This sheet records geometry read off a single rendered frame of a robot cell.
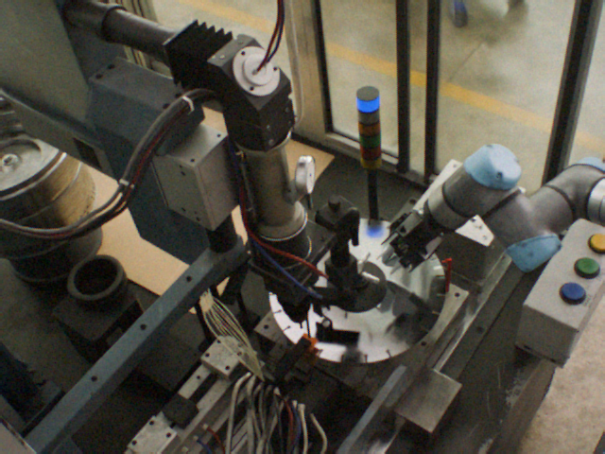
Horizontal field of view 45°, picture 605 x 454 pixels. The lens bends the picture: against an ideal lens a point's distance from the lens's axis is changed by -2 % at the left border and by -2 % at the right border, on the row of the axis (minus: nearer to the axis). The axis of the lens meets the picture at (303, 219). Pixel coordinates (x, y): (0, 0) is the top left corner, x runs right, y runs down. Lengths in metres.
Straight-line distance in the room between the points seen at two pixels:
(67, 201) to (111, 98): 0.69
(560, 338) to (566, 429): 0.89
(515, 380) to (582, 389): 0.90
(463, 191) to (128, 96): 0.52
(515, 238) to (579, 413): 1.31
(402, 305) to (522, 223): 0.34
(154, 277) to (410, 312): 0.65
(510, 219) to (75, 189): 0.93
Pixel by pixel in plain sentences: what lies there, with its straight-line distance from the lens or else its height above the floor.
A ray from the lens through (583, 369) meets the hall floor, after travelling 2.46.
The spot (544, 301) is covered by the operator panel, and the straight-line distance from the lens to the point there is 1.47.
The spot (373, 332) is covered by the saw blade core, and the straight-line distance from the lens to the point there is 1.34.
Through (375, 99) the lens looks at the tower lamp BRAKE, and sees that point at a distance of 1.44.
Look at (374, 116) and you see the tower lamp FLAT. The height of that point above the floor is 1.11.
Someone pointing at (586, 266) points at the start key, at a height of 0.91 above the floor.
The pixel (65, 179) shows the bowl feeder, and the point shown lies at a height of 1.04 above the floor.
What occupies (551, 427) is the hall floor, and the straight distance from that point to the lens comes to 2.35.
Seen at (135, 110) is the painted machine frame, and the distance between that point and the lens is 0.94.
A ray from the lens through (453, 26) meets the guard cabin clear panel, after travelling 1.51.
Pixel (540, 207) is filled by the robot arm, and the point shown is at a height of 1.24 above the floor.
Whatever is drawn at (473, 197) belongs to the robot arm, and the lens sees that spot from 1.14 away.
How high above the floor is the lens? 2.09
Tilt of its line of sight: 49 degrees down
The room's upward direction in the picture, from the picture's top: 9 degrees counter-clockwise
